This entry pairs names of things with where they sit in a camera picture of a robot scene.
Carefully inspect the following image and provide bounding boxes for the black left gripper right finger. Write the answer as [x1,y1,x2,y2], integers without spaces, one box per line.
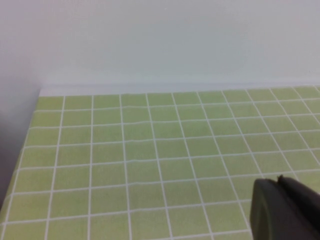
[277,174,320,204]

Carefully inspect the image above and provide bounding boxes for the green checked tablecloth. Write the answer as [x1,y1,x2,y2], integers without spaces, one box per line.
[0,85,320,240]

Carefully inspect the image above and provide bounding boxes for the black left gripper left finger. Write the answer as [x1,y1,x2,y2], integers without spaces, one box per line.
[250,178,320,240]

